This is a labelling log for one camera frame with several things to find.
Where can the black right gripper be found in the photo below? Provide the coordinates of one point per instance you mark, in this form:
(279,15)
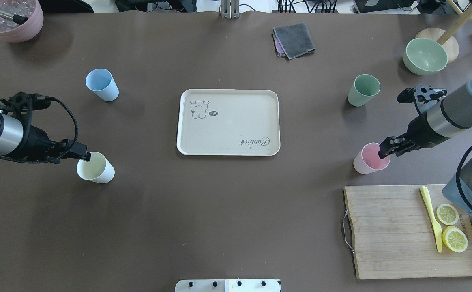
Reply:
(417,132)

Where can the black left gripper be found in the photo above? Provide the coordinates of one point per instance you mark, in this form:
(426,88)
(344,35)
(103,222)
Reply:
(36,142)

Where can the pink plastic cup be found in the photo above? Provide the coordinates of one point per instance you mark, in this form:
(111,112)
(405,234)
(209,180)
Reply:
(368,160)

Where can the cream plastic cup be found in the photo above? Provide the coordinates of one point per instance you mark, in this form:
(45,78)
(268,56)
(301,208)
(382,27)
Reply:
(98,169)

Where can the green plastic cup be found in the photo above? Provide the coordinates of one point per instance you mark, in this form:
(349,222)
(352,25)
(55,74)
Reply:
(364,88)

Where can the blue plastic cup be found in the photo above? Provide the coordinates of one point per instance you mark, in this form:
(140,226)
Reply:
(101,82)

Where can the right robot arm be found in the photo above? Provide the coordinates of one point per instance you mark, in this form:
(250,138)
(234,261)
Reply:
(441,116)

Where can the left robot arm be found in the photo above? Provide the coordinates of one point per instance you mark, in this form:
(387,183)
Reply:
(10,133)

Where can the cream rabbit tray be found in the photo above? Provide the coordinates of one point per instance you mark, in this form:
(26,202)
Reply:
(228,122)

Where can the yellow plastic knife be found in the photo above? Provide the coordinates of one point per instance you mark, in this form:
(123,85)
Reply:
(436,227)

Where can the lemon half slice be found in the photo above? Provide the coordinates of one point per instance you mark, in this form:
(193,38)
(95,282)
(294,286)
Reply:
(454,239)
(447,214)

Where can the green bowl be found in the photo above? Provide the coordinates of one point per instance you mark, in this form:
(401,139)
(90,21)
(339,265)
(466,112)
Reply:
(424,56)

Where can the wooden cutting board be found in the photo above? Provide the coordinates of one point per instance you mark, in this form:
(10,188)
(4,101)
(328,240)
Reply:
(392,237)

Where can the wooden mug tree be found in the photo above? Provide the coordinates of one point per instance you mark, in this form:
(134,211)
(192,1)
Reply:
(446,37)

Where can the pink bowl with ice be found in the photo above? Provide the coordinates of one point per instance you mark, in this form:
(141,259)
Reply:
(15,33)

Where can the pink cloth under grey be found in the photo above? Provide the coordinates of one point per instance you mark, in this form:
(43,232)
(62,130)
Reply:
(278,47)

